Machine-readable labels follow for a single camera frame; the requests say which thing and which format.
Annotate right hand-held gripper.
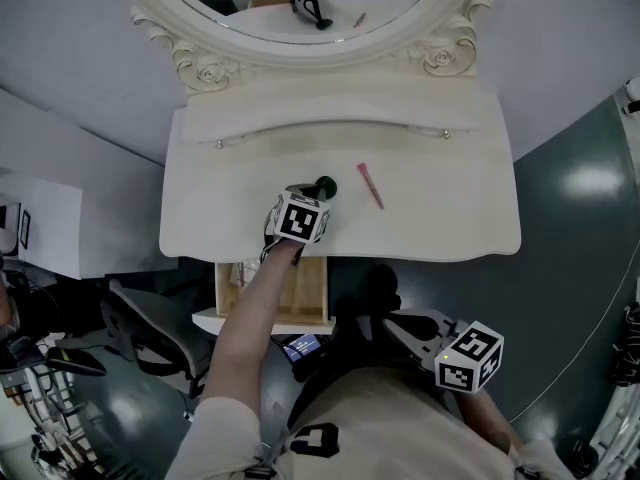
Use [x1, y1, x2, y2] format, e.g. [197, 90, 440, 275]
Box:
[382, 307, 505, 396]

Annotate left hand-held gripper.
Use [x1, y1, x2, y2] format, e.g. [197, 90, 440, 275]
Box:
[260, 180, 334, 265]

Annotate dark green round compact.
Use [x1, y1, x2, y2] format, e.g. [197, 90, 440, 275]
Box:
[313, 175, 339, 200]

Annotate large wooden drawer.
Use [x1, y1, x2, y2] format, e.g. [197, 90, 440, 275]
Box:
[192, 256, 337, 337]

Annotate white paper packet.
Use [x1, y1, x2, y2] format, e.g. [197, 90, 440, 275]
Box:
[229, 260, 264, 287]

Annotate person's left forearm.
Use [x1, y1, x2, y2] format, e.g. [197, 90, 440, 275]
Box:
[202, 240, 306, 414]

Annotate person's right forearm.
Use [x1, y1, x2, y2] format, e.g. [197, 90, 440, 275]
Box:
[452, 390, 524, 452]

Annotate white ornate dressing table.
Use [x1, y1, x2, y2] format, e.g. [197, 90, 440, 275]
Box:
[158, 75, 522, 264]

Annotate small white drawer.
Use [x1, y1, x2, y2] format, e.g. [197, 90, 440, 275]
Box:
[409, 123, 476, 142]
[197, 135, 261, 150]

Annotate person's black trousers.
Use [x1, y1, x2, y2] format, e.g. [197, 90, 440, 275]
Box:
[329, 263, 404, 369]

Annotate person's white shirt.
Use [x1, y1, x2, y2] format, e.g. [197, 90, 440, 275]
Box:
[164, 365, 571, 480]

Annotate small black screen device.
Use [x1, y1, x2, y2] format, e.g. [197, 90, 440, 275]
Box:
[280, 333, 324, 382]

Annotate black white striped cushion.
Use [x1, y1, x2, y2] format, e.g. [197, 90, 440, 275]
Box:
[608, 302, 640, 387]

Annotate grey office chair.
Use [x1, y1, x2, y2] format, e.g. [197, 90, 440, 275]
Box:
[99, 277, 216, 399]

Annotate white cabinet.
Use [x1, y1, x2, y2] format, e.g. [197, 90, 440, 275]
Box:
[0, 172, 84, 282]

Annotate black tablet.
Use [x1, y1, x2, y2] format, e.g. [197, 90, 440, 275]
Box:
[17, 209, 32, 250]

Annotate black metal rack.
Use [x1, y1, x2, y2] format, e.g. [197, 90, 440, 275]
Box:
[0, 362, 101, 479]

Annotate oval mirror, white frame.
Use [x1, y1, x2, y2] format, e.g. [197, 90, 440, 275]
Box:
[112, 0, 504, 94]

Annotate long white cable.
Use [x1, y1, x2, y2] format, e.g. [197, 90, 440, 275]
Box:
[509, 252, 636, 422]

